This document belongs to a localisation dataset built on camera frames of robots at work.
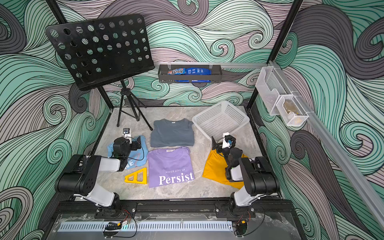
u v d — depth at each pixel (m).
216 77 0.95
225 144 0.75
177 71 0.92
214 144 0.80
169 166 0.88
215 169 0.85
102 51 0.66
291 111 0.66
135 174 0.84
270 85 0.95
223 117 1.14
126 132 0.81
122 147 0.73
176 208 0.75
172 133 1.02
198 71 0.91
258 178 0.45
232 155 0.67
